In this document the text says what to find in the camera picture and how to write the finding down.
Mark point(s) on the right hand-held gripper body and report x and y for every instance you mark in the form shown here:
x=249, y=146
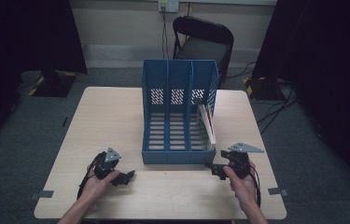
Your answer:
x=240, y=163

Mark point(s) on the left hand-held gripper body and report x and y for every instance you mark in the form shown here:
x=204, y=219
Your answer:
x=105, y=166

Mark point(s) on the green leaf picture book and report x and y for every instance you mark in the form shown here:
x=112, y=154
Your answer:
x=207, y=124

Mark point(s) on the blue plastic file rack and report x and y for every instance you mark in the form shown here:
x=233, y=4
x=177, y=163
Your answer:
x=175, y=124

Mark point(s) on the person's left hand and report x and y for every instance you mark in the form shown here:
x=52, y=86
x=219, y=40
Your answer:
x=96, y=186

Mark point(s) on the person's right hand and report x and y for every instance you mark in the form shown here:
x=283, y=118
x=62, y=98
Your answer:
x=242, y=189

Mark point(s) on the grey tape strip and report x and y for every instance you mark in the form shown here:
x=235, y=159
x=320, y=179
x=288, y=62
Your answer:
x=277, y=191
x=43, y=194

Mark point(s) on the black stand base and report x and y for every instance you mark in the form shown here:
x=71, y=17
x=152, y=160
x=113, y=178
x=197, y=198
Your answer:
x=54, y=85
x=261, y=88

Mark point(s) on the black folding chair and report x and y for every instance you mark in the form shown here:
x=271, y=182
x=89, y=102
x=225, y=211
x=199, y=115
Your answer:
x=205, y=45

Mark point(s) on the black curtain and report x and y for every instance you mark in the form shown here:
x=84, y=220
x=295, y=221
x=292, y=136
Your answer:
x=328, y=77
x=23, y=37

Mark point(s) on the white wall outlet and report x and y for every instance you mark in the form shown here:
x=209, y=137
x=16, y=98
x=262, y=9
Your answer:
x=168, y=5

